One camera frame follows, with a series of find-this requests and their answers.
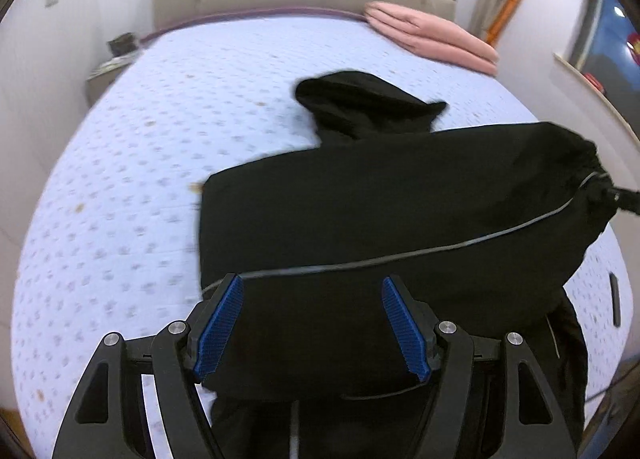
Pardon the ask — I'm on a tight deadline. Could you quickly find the grey nightstand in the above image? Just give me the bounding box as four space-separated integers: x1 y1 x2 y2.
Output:
86 56 143 107

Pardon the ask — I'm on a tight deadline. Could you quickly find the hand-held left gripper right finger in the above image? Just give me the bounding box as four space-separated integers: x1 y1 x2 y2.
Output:
381 275 583 459

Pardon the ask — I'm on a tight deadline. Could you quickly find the black hooded jacket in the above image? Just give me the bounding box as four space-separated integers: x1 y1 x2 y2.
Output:
199 68 611 459

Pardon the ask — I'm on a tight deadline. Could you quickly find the dark patterned bag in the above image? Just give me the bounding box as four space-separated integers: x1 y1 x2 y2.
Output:
107 33 138 57

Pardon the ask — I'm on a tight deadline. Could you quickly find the black smartphone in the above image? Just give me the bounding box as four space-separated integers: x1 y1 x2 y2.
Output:
608 273 622 329

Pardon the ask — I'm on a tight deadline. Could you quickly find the window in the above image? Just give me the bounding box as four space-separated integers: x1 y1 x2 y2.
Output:
575 0 640 104

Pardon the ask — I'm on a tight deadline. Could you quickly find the wooden windowsill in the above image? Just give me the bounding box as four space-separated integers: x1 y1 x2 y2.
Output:
552 53 640 144

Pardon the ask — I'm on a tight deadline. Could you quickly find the bed with floral sheet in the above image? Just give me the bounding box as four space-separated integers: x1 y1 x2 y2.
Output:
11 14 633 457

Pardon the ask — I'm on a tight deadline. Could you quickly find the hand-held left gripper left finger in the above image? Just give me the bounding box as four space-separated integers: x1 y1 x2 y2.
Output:
52 273 245 459

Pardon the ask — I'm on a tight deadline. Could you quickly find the folded pink blanket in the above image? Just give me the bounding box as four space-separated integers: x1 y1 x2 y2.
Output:
364 1 500 77

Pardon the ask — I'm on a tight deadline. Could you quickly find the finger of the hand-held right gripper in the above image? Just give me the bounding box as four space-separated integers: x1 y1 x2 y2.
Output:
582 171 640 214

